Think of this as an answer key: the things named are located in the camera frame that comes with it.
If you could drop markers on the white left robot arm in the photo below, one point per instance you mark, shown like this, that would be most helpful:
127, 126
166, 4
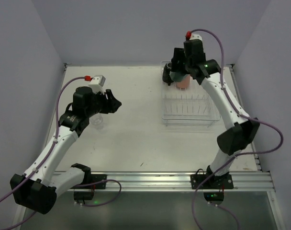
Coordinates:
36, 188

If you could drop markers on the pink plastic cup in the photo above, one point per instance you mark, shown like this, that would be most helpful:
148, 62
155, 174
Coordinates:
184, 83

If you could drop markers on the clear faceted glass cup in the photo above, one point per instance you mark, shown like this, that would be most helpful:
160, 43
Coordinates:
96, 121

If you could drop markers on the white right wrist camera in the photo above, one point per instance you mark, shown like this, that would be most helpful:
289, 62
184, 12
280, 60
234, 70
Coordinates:
195, 37

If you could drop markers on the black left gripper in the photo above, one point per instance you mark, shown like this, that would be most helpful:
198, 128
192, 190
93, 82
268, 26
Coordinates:
106, 101

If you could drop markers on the right black controller box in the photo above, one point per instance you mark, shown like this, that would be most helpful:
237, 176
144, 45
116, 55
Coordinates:
215, 198

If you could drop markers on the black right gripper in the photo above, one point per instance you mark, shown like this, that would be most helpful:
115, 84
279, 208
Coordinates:
175, 63

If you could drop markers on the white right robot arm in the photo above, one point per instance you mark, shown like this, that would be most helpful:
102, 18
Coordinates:
239, 130

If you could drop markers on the black controller box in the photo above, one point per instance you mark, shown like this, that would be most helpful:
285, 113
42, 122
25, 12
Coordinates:
82, 197
215, 198

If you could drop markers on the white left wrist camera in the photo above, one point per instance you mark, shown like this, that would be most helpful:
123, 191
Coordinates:
97, 83

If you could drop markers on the clear wire dish rack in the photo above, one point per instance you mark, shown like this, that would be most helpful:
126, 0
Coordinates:
191, 106

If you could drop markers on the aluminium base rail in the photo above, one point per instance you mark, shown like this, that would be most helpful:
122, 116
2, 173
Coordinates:
249, 181

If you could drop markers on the teal mug white inside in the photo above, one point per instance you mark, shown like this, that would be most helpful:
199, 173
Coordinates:
177, 76

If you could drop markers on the left black controller box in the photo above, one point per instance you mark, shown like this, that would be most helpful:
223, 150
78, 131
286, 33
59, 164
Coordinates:
82, 197

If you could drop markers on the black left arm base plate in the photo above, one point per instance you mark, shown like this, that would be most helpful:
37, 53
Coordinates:
92, 181

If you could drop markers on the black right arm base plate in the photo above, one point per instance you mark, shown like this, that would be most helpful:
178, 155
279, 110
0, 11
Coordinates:
215, 182

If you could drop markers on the black metal mug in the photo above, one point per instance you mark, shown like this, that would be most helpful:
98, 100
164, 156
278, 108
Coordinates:
166, 74

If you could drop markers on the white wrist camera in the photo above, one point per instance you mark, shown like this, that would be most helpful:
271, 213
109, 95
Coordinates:
195, 37
97, 83

